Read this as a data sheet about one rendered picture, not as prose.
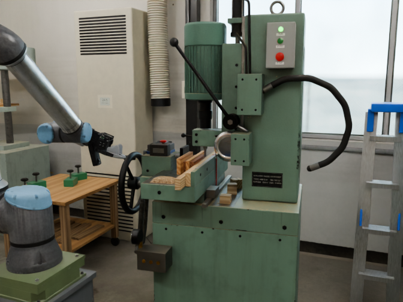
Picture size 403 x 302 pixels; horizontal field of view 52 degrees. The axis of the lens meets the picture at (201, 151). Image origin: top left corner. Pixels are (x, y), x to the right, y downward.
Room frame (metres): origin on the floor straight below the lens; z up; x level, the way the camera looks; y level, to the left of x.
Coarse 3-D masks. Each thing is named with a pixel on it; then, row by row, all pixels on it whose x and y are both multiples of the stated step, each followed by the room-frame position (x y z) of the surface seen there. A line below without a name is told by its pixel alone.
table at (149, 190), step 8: (176, 168) 1.74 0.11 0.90; (224, 168) 1.93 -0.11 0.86; (144, 176) 1.72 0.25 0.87; (152, 176) 1.59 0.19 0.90; (176, 176) 1.59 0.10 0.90; (208, 176) 1.62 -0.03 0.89; (144, 184) 1.48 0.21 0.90; (152, 184) 1.47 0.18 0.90; (160, 184) 1.47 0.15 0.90; (168, 184) 1.47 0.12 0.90; (200, 184) 1.51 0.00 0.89; (208, 184) 1.62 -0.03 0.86; (144, 192) 1.48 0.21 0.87; (152, 192) 1.47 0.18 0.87; (160, 192) 1.46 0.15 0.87; (168, 192) 1.45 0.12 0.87; (176, 192) 1.45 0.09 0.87; (184, 192) 1.44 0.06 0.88; (192, 192) 1.43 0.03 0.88; (200, 192) 1.51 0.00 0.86; (168, 200) 1.45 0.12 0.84; (176, 200) 1.45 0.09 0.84; (184, 200) 1.44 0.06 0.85; (192, 200) 1.43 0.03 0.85
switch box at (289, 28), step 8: (272, 24) 1.51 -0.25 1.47; (280, 24) 1.51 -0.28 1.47; (288, 24) 1.50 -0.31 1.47; (272, 32) 1.51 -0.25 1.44; (280, 32) 1.50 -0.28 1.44; (288, 32) 1.50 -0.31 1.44; (272, 40) 1.51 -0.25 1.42; (288, 40) 1.50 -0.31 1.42; (272, 48) 1.51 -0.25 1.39; (280, 48) 1.50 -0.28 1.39; (288, 48) 1.50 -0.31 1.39; (272, 56) 1.51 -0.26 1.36; (288, 56) 1.50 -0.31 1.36; (272, 64) 1.51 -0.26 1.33; (288, 64) 1.50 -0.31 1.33
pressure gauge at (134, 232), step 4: (132, 232) 1.54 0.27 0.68; (136, 232) 1.54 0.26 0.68; (140, 232) 1.56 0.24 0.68; (132, 236) 1.53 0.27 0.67; (136, 236) 1.53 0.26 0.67; (140, 236) 1.56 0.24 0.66; (132, 240) 1.53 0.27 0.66; (136, 240) 1.53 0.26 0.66; (140, 240) 1.56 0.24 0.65; (140, 244) 1.55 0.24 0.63
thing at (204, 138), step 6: (198, 132) 1.73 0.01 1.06; (204, 132) 1.72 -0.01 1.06; (210, 132) 1.71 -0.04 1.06; (216, 132) 1.70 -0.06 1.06; (198, 138) 1.73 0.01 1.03; (204, 138) 1.72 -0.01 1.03; (210, 138) 1.71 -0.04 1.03; (198, 144) 1.73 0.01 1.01; (204, 144) 1.72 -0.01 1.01; (210, 144) 1.71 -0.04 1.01
